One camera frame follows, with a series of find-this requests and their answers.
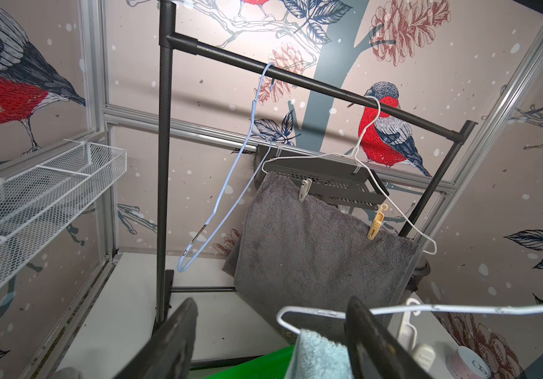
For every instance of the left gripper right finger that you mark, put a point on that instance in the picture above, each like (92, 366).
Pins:
(373, 351)

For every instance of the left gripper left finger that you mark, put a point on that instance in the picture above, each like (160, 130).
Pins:
(168, 354)

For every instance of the light blue towel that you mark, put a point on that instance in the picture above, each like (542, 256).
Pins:
(315, 356)

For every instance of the white wire hanger front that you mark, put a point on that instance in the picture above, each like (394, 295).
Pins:
(436, 308)

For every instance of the white wire hanger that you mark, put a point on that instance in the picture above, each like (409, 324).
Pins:
(436, 308)
(385, 139)

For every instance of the white plastic tray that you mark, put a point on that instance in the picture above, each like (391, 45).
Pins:
(431, 332)

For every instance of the pink cup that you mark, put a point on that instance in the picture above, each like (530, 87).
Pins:
(464, 363)

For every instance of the green plastic basket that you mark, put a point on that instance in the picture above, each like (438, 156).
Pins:
(271, 366)

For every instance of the dark grey towel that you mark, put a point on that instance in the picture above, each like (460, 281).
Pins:
(309, 254)

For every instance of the orange clothespin on grey towel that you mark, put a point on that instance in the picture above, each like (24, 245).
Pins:
(377, 222)

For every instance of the beige clothespin grey towel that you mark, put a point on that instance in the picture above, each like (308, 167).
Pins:
(305, 187)

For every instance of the black clothes rack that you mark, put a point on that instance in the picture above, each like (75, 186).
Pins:
(169, 41)

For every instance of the white wire hanger rear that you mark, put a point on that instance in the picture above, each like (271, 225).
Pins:
(385, 139)

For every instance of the white wire mesh shelf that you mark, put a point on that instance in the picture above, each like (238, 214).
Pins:
(37, 204)

